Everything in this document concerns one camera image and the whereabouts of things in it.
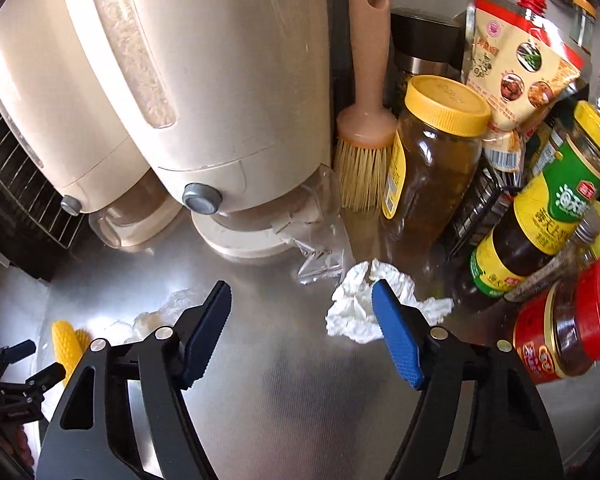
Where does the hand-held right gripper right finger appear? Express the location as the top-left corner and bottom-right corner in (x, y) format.
(371, 279), (566, 480)

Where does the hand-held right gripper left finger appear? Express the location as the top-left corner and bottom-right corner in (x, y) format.
(35, 280), (233, 480)

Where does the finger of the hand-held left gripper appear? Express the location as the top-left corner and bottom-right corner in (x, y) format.
(0, 362), (67, 397)
(0, 338), (37, 375)

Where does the yellow foam fruit net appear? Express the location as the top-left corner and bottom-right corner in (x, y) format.
(51, 319), (92, 387)

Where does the clear plastic film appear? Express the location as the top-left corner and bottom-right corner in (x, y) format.
(124, 287), (202, 344)

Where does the white tissue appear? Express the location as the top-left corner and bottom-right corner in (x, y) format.
(325, 258), (455, 345)

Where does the clear plastic bag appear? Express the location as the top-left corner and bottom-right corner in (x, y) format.
(274, 164), (357, 287)

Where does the black ribbed object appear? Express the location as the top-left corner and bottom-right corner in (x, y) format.
(449, 169), (517, 257)

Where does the jar with red lid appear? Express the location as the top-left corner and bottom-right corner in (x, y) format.
(512, 257), (600, 384)

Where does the dark sauce bottle green cap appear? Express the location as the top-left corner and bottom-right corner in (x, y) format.
(454, 137), (600, 307)

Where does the spice grinder with metal cap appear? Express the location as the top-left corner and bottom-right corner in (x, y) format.
(504, 204), (600, 304)

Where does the amber jar with yellow lid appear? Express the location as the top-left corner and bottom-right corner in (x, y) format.
(379, 74), (492, 242)

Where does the white rice dispenser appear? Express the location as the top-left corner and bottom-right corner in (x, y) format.
(0, 0), (187, 250)
(57, 0), (342, 257)

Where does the green label jar yellow lid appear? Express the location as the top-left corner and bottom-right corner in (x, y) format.
(572, 101), (600, 202)

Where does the sauce pouch with red cap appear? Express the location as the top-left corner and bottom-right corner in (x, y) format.
(462, 0), (594, 172)

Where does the jar with black lid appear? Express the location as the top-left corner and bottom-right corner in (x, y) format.
(389, 7), (469, 112)

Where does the group of condiment bottles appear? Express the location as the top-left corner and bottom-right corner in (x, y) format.
(569, 0), (600, 127)

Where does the metal wire oven rack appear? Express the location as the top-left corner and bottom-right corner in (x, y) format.
(0, 72), (89, 251)

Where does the brush with beige handle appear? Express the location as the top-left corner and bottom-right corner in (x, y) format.
(333, 0), (399, 212)

